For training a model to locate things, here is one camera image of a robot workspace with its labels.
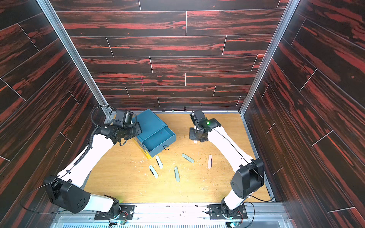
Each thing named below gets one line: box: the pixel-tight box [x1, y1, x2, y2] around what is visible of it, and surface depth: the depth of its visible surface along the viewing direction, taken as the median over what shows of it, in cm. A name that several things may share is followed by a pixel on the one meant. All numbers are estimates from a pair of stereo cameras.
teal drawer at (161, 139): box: [141, 125, 177, 158], surface depth 80 cm
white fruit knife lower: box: [148, 164, 159, 179], surface depth 90 cm
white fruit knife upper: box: [155, 155, 164, 169], surface depth 94 cm
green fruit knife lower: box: [173, 166, 181, 183], surface depth 88 cm
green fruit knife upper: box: [181, 152, 195, 163], surface depth 95 cm
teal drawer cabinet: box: [134, 108, 177, 152], surface depth 84 cm
